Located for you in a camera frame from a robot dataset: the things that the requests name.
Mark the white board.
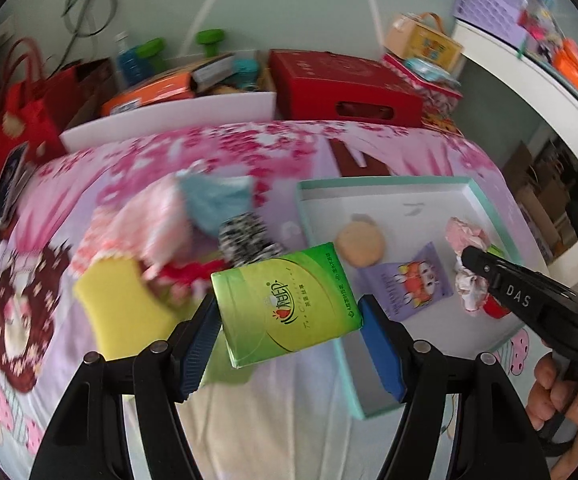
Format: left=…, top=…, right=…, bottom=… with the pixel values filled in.
left=59, top=91, right=277, bottom=153

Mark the yellow sponge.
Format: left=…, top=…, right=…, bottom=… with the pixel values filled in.
left=73, top=255, right=184, bottom=361

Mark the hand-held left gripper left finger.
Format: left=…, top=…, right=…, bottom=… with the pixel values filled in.
left=29, top=292, right=222, bottom=480

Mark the pink fluffy cloth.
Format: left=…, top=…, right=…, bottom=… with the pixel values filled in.
left=114, top=175, right=196, bottom=272

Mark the red gift box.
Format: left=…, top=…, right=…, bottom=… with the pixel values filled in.
left=269, top=49, right=424, bottom=128

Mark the light blue packet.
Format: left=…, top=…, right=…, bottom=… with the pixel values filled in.
left=404, top=57, right=454, bottom=83

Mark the blue liquid bottle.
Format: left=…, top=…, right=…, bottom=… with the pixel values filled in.
left=113, top=31, right=142, bottom=88

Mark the white table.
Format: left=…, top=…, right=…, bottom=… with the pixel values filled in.
left=451, top=17, right=578, bottom=161

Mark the purple perforated basket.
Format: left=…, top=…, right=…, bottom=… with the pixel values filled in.
left=453, top=0, right=540, bottom=46

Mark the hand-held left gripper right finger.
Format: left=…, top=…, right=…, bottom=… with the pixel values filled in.
left=358, top=294, right=552, bottom=480

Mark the red tote bag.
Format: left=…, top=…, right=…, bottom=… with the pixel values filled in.
left=0, top=37, right=82, bottom=178

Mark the person's right hand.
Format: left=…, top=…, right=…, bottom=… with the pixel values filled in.
left=526, top=350, right=578, bottom=458

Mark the beige gift box with handle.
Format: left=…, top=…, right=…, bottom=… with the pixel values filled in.
left=385, top=11, right=464, bottom=73

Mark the red strap ring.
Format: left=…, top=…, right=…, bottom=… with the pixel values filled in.
left=481, top=292, right=512, bottom=320

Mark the pink white checked cloth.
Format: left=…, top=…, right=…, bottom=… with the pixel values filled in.
left=71, top=205, right=124, bottom=271

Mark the smartphone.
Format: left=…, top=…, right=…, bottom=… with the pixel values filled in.
left=0, top=142, right=32, bottom=223

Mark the orange pouch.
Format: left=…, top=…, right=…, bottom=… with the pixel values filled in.
left=551, top=37, right=578, bottom=106

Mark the light green cloth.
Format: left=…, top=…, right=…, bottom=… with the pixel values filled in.
left=196, top=347, right=264, bottom=388

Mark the black white cow-print scrunchie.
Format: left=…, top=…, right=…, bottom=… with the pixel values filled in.
left=218, top=212, right=284, bottom=268

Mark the teal round container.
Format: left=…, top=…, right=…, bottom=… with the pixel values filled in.
left=231, top=57, right=262, bottom=92

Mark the colourful printed packet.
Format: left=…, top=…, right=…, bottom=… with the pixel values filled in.
left=516, top=0, right=567, bottom=61

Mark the cartoon printed bed sheet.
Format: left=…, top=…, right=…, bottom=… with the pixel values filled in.
left=0, top=120, right=534, bottom=480

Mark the dark red paper bag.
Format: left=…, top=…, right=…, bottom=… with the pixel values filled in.
left=61, top=57, right=120, bottom=131

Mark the teal shallow box tray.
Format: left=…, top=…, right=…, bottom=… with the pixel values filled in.
left=296, top=176, right=530, bottom=420

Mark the orange cardboard box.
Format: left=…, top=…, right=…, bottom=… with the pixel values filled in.
left=100, top=52, right=240, bottom=117

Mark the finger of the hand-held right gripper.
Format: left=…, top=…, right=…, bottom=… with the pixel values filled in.
left=456, top=246, right=578, bottom=306

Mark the red patterned box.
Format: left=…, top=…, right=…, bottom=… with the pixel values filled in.
left=381, top=52, right=464, bottom=133

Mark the blue face mask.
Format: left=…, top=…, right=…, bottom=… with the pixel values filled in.
left=176, top=170, right=254, bottom=241

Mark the purple baby wipes pack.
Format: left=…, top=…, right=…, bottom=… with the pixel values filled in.
left=358, top=241, right=454, bottom=322

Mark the pink floral scrunchie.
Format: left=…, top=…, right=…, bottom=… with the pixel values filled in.
left=445, top=216, right=492, bottom=313

